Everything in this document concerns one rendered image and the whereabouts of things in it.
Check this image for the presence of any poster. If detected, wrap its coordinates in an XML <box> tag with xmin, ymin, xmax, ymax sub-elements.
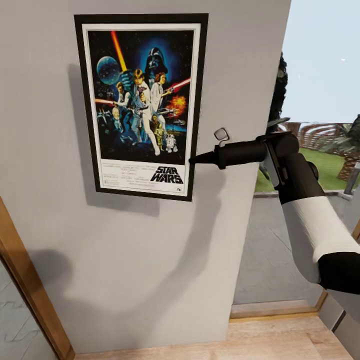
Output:
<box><xmin>73</xmin><ymin>13</ymin><xmax>209</xmax><ymax>202</ymax></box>

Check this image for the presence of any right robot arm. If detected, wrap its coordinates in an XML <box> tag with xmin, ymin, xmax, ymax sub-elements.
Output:
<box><xmin>188</xmin><ymin>127</ymin><xmax>360</xmax><ymax>326</ymax></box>

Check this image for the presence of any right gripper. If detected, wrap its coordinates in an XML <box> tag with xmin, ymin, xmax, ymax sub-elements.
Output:
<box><xmin>188</xmin><ymin>141</ymin><xmax>249</xmax><ymax>169</ymax></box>

